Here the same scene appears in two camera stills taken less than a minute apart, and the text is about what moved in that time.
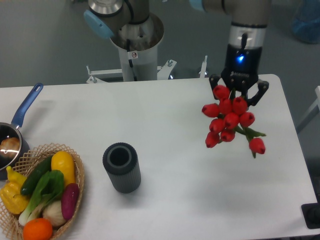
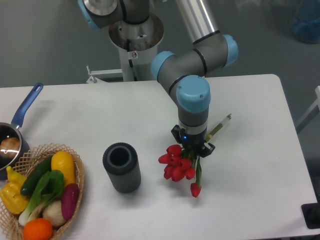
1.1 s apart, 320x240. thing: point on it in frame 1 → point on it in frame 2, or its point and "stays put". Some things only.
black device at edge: (311, 214) stays put
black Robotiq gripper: (242, 68) → (193, 138)
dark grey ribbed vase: (120, 160) stays put
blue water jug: (305, 26) stays put
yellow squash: (64, 161) stays put
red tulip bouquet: (231, 116) → (179, 163)
